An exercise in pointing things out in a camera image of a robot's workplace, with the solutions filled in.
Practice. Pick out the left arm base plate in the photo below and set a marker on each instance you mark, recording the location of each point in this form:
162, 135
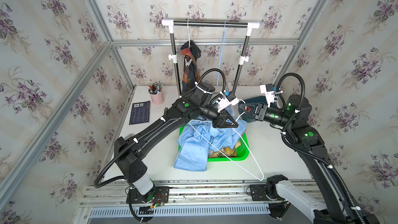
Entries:
158, 196

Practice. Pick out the light blue wire hanger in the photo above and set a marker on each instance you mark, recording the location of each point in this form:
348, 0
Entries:
221, 49

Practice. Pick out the white hanger of dark shirt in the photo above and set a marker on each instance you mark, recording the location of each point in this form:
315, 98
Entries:
189, 36

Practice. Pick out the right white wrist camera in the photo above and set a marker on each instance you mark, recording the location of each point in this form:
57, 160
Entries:
271, 94

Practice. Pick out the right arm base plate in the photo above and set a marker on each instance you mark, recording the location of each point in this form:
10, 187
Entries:
264, 193

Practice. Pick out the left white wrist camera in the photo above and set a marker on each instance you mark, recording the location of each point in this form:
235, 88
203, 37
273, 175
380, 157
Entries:
227, 98

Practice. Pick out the metal clothes rack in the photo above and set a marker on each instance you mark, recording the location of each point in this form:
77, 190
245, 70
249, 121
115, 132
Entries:
249, 26

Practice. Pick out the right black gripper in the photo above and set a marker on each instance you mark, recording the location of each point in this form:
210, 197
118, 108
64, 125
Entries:
261, 106

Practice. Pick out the dark teal plastic bin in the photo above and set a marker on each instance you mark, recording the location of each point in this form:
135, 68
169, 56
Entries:
248, 107

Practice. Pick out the dark plaid shirt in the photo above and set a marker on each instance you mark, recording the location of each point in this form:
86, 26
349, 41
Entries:
191, 74

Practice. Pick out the pink pen cup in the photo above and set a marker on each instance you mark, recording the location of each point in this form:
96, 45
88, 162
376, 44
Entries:
156, 93

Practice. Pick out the dark blue booklet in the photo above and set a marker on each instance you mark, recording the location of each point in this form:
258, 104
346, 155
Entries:
140, 113

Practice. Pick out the yellow plaid shirt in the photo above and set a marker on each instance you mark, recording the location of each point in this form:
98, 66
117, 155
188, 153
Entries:
237, 151

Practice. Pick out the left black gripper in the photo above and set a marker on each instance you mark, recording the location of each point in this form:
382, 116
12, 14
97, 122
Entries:
221, 119

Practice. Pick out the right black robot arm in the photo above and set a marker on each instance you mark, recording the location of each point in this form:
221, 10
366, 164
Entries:
339, 205

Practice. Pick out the light blue shirt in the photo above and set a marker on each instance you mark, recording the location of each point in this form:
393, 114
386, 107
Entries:
199, 143

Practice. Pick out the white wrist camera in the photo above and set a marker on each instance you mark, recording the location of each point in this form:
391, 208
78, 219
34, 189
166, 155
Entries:
227, 98
271, 94

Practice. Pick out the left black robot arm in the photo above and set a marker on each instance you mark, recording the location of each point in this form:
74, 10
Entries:
201, 100

